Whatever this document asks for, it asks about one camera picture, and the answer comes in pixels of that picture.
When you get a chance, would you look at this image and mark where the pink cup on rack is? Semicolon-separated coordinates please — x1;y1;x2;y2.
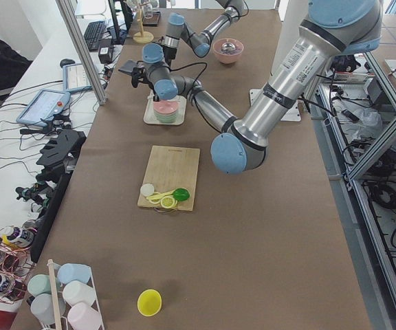
67;302;102;330

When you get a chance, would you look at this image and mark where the blue cup on rack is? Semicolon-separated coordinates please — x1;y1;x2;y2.
57;263;91;285

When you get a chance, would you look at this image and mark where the wooden cutting board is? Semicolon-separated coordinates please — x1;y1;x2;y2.
142;145;200;211

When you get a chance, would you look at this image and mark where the green bowl stack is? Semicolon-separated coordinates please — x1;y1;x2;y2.
154;112;178;124

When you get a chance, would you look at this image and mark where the cream rabbit tray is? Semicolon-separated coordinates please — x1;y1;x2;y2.
143;95;186;125

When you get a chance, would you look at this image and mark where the teach pendant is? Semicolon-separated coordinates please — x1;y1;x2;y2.
16;89;71;127
63;63;91;93

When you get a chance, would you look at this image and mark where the metal ice scoop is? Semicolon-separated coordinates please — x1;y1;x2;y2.
220;41;239;56

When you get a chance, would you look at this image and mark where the grey folded cloth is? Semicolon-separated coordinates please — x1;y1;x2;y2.
118;60;139;76

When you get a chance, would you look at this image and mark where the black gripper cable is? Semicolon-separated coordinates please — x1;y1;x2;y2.
170;61;208;83

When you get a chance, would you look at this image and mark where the lower teach pendant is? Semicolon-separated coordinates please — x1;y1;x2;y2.
16;89;71;127

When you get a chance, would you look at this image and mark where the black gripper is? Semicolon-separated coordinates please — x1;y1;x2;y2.
149;37;177;65
131;67;160;102

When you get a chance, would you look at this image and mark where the yellow plastic spoon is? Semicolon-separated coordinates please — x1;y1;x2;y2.
146;190;174;204

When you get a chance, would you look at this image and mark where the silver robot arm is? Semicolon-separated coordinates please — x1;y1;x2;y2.
161;0;249;65
121;1;383;174

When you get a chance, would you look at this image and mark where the lemon half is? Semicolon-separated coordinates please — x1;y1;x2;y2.
159;195;177;209

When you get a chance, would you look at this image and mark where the green cup on rack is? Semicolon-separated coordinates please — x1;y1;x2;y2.
27;274;52;297

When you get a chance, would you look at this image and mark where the upper teach pendant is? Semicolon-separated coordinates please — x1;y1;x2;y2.
63;63;91;93

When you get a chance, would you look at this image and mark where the wooden cup tree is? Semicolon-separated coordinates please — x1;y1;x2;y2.
126;0;159;44

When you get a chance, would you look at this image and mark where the lemon slice ring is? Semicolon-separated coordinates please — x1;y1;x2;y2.
148;199;178;211

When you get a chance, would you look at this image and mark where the pink bowl with ice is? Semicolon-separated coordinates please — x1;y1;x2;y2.
212;38;244;65

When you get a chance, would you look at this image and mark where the aluminium frame post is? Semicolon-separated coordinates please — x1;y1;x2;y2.
55;0;107;105

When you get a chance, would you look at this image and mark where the copper wire bottle basket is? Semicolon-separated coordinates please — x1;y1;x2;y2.
0;225;37;305

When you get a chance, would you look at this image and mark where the black gripper stand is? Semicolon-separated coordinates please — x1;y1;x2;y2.
36;129;87;183

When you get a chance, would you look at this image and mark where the grey cup on rack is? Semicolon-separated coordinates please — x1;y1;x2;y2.
30;294;55;325

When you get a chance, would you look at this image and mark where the green lime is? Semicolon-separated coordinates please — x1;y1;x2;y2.
173;188;190;201

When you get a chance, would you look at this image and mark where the black keyboard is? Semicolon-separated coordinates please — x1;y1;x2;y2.
83;21;106;52

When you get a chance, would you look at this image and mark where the yellow cup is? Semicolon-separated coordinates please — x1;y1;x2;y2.
137;289;162;317

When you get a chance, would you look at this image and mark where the white cup on rack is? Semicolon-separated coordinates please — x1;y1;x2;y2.
62;280;96;306

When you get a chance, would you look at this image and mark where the white dish rack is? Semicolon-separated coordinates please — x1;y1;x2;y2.
38;259;106;330

